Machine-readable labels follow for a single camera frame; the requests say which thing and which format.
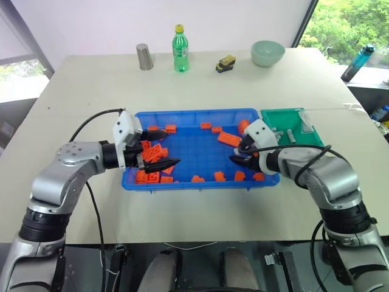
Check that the pale green bowl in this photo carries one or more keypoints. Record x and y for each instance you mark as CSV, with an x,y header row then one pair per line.
x,y
267,53

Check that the grey rounded shape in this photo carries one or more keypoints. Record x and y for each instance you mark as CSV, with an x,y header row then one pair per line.
x,y
238,270
162,270

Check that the green plastic bin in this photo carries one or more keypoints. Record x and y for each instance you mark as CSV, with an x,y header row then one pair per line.
x,y
279,117

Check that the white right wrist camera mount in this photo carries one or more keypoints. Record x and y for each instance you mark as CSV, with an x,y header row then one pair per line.
x,y
261,134

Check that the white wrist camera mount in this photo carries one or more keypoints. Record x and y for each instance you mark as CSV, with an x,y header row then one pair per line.
x,y
124,127
261,134

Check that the long orange toy block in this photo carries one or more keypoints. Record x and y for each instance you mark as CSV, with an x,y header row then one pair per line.
x,y
228,138

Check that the yellow black sponge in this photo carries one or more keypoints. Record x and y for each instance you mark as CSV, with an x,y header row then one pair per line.
x,y
225,64

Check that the silver metal clamp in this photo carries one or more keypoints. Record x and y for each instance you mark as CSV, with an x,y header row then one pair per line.
x,y
271,259

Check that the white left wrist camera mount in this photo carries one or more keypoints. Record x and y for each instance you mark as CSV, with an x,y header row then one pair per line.
x,y
124,127

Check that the silver battery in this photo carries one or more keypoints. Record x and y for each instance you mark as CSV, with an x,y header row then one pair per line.
x,y
291,136
278,132

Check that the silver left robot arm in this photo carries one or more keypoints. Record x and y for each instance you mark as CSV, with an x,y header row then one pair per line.
x,y
76,152

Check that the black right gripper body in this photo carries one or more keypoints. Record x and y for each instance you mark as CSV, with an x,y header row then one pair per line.
x,y
253,161

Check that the clear plastic bottle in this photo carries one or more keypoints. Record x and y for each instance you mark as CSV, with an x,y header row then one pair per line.
x,y
381,113

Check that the blue plastic bin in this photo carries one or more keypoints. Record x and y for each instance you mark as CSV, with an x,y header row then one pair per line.
x,y
197,158

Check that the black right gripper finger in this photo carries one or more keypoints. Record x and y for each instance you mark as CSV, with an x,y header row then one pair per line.
x,y
240,160
245,145

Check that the steel cup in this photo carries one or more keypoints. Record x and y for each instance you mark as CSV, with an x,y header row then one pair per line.
x,y
145,57

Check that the clear plastic bag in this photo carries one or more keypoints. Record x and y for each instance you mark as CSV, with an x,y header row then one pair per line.
x,y
305,123

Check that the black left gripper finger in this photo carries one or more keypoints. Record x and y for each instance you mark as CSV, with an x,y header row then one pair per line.
x,y
158,135
161,165

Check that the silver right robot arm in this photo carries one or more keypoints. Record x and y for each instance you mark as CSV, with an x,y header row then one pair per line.
x,y
334,179

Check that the blue black water bottle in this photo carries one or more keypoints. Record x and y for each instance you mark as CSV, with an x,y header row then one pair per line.
x,y
357,62

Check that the large orange toy block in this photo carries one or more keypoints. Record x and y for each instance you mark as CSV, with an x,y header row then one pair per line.
x,y
156,153

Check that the green plastic bottle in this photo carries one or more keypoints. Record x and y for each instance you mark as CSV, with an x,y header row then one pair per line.
x,y
181,51

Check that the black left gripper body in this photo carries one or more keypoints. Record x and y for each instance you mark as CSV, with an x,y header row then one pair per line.
x,y
133,158

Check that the round orange toy block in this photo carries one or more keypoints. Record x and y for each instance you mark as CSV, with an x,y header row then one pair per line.
x,y
243,126

